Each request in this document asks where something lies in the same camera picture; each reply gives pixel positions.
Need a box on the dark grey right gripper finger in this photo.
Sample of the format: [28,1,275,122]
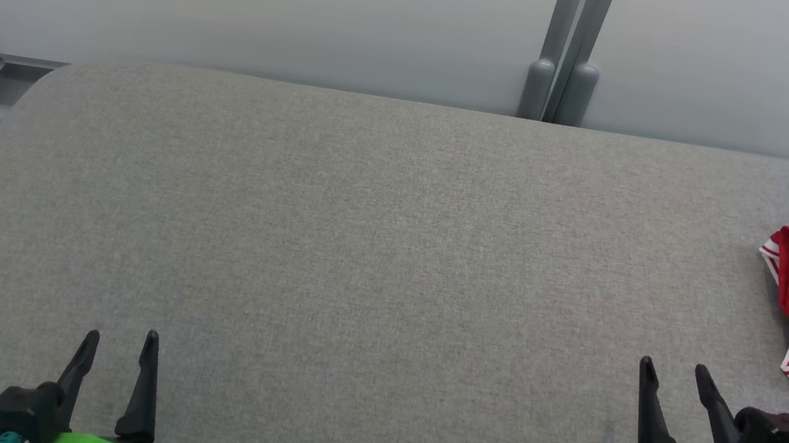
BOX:
[627,355,692,443]
[684,363,752,443]

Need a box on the grey partition post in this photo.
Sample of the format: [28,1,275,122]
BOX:
[517,0,589,126]
[554,0,620,130]

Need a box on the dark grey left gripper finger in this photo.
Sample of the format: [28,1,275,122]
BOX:
[52,325,102,416]
[113,327,171,443]

